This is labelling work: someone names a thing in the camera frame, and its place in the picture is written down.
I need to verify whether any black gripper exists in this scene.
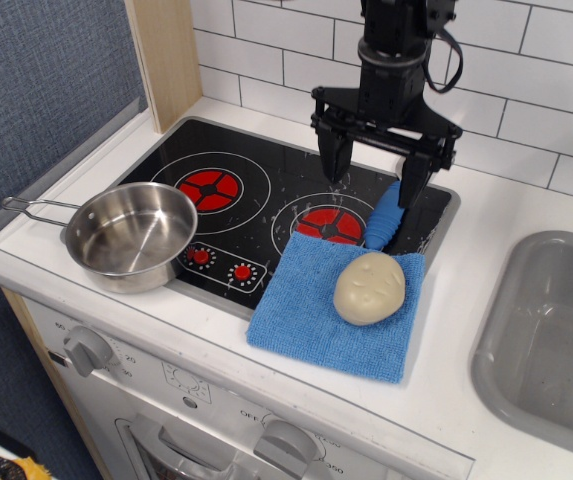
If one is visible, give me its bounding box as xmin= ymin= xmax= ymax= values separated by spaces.
xmin=311 ymin=47 xmax=462 ymax=208

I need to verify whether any spoon with blue handle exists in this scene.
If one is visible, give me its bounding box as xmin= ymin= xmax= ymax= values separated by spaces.
xmin=364 ymin=160 xmax=405 ymax=251

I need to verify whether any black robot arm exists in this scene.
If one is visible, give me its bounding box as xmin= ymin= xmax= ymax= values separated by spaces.
xmin=311 ymin=1 xmax=463 ymax=208

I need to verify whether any black toy stovetop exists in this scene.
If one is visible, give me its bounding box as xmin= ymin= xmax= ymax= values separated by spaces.
xmin=110 ymin=118 xmax=455 ymax=312

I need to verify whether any beige toy potato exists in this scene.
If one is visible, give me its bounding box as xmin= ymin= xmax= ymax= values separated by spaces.
xmin=333 ymin=252 xmax=406 ymax=326

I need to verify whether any blue microfiber cloth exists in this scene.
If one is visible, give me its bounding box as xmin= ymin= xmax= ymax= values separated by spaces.
xmin=245 ymin=231 xmax=427 ymax=385

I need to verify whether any grey sink basin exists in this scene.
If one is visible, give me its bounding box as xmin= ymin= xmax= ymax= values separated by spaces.
xmin=471 ymin=231 xmax=573 ymax=452

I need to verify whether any stainless steel pot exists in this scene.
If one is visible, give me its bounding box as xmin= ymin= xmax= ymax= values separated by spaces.
xmin=2 ymin=182 xmax=198 ymax=294

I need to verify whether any grey right oven knob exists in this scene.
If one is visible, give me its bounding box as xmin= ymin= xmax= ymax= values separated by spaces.
xmin=253 ymin=420 xmax=319 ymax=479

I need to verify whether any grey oven knob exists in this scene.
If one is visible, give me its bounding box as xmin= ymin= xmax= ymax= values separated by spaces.
xmin=64 ymin=326 xmax=113 ymax=378
xmin=253 ymin=420 xmax=319 ymax=479

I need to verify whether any white toy oven front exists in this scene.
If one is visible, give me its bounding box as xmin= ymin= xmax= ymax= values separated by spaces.
xmin=24 ymin=300 xmax=473 ymax=479

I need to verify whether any grey left oven knob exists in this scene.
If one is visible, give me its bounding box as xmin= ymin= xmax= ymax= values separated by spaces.
xmin=64 ymin=326 xmax=113 ymax=378

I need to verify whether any yellow black object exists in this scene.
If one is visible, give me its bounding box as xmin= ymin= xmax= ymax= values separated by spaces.
xmin=0 ymin=456 xmax=53 ymax=480

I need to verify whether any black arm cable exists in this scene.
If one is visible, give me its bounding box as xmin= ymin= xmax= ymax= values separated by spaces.
xmin=424 ymin=27 xmax=465 ymax=95

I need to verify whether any wooden side post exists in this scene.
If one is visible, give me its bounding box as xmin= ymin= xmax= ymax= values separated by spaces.
xmin=125 ymin=0 xmax=203 ymax=134

